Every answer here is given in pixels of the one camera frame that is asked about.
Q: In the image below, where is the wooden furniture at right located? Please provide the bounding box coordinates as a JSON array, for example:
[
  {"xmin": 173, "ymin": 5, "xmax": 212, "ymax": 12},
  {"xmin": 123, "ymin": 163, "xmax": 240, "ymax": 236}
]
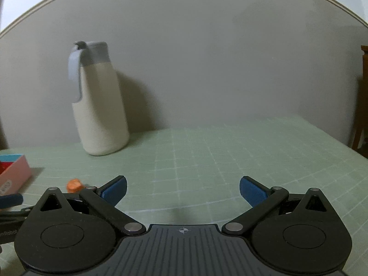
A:
[{"xmin": 352, "ymin": 46, "xmax": 367, "ymax": 158}]

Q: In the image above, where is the orange carrot piece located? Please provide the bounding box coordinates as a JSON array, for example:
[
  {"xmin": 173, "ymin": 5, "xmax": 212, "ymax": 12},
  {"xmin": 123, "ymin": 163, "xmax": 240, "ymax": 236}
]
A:
[{"xmin": 66, "ymin": 179, "xmax": 84, "ymax": 193}]

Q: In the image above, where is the colourful cardboard box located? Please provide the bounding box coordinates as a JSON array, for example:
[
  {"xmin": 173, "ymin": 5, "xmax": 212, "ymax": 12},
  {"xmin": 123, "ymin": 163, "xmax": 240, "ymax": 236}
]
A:
[{"xmin": 0, "ymin": 154, "xmax": 32, "ymax": 196}]

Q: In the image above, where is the white thermos jug grey lid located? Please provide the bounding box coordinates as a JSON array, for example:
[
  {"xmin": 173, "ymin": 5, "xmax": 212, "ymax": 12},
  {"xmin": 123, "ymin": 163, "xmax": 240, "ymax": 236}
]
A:
[{"xmin": 67, "ymin": 41, "xmax": 130, "ymax": 156}]

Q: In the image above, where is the green cutting mat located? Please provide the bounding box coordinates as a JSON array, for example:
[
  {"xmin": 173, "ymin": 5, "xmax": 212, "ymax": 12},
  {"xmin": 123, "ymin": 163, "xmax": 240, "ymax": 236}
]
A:
[{"xmin": 8, "ymin": 117, "xmax": 367, "ymax": 275}]

